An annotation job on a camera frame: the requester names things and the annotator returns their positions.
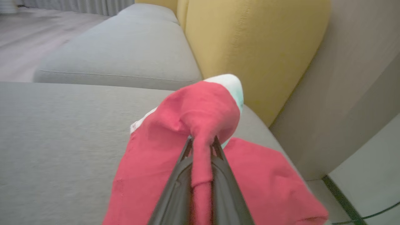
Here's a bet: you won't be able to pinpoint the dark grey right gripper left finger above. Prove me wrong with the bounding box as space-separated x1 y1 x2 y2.
147 136 194 225

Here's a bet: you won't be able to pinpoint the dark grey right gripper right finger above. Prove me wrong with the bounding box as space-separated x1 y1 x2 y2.
212 136 255 225

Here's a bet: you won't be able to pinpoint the red white garment thin stripes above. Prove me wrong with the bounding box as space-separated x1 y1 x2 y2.
102 74 329 225

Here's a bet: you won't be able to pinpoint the large grey sofa seat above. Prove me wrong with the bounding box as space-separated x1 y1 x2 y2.
0 82 313 225

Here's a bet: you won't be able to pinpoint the grey sofa seat cushion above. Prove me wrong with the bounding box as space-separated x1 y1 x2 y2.
32 3 204 91

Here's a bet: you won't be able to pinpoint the grey pleated curtain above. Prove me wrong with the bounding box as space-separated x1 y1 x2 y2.
21 0 135 17

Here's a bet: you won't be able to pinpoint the thin dark floor cable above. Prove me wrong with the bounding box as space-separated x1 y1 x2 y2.
331 201 400 225

